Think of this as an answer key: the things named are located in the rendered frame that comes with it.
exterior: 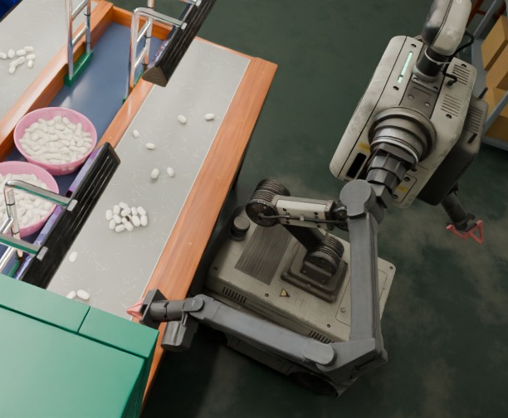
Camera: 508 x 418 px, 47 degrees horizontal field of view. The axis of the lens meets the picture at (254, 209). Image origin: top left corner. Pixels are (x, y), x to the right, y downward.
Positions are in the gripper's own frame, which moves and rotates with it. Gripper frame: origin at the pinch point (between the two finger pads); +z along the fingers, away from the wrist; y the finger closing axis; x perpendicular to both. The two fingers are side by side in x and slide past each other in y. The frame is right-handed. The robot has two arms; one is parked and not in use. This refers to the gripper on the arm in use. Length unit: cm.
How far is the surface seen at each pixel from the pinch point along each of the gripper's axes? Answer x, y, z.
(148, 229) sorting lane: 4.7, -35.0, 13.9
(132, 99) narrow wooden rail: -14, -85, 34
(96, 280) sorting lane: 0.3, -11.4, 19.1
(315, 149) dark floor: 95, -176, 22
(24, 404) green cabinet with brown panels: -66, 56, -65
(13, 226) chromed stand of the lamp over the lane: -28.6, -7.6, 24.1
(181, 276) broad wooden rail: 12.8, -21.4, 0.0
